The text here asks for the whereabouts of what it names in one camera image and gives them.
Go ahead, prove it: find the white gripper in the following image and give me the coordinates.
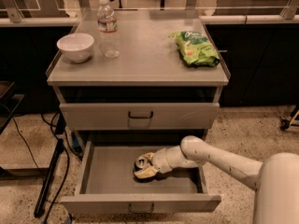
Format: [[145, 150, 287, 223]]
[[134, 147, 182, 179]]

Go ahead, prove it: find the blue pepsi can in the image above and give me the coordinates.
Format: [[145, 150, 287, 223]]
[[135, 156, 150, 172]]

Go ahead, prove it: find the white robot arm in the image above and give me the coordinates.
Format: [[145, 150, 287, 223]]
[[135, 135, 299, 224]]

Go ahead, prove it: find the open grey lower drawer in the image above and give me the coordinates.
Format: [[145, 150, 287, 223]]
[[61, 142, 221, 215]]

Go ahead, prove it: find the grey drawer cabinet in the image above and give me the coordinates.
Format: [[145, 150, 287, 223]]
[[48, 10, 229, 146]]

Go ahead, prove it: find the grey upper drawer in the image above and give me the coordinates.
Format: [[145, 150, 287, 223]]
[[60, 103, 219, 130]]

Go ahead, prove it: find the black table leg base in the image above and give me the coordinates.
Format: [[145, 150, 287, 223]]
[[34, 139, 64, 218]]

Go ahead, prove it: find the green chip bag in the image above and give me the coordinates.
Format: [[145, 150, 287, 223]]
[[168, 31, 220, 67]]

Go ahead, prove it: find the white bowl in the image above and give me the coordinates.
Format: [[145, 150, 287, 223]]
[[56, 33, 94, 63]]

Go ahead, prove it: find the black caster wheel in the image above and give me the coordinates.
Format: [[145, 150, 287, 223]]
[[280, 119, 290, 131]]

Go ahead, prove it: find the clear plastic water bottle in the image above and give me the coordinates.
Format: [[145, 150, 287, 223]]
[[97, 0, 120, 59]]

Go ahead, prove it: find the black floor cable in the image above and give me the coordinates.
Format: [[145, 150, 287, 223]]
[[0, 105, 82, 224]]

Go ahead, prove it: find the white rail bar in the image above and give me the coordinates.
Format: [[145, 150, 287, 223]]
[[0, 14, 299, 28]]

